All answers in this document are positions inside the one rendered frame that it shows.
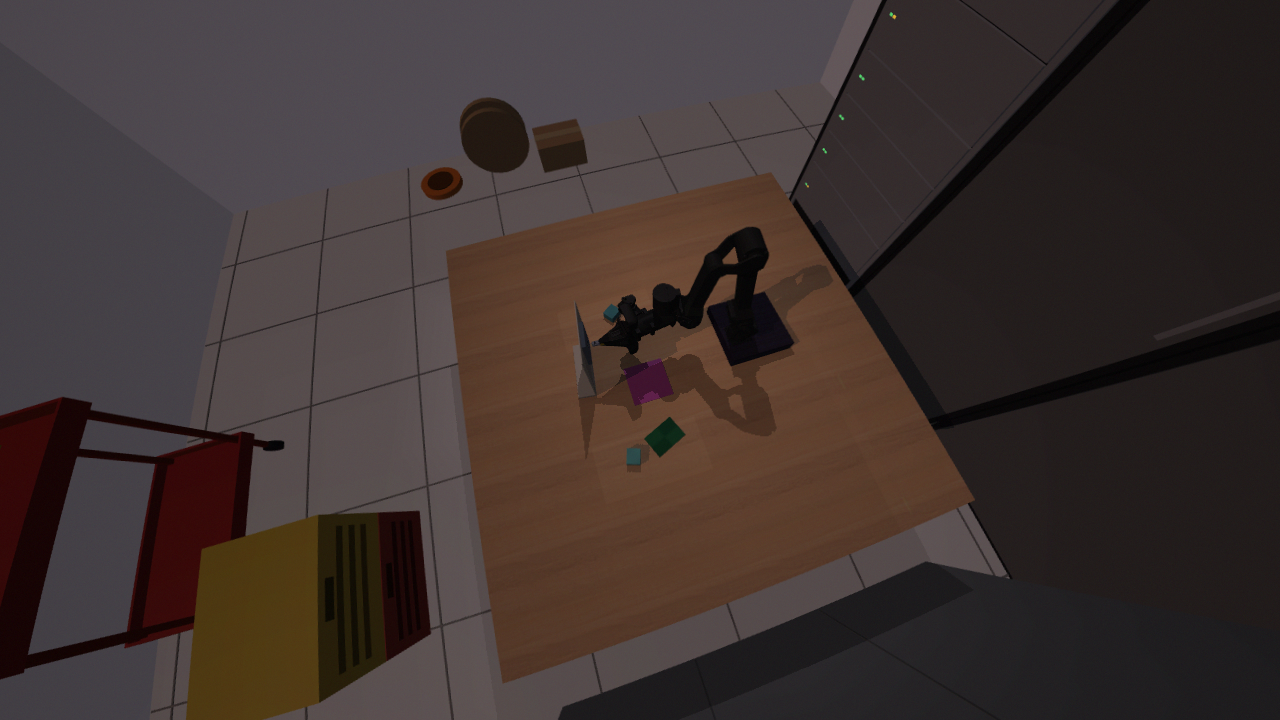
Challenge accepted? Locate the translucent magenta square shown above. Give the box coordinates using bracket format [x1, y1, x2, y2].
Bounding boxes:
[623, 357, 675, 406]

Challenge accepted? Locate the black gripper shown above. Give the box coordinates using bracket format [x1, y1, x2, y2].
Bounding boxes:
[598, 302, 659, 355]

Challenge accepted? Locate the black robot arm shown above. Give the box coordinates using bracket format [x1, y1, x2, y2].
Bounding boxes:
[652, 227, 769, 345]

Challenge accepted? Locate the dark green square marker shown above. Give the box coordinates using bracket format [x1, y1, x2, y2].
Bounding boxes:
[644, 418, 685, 457]

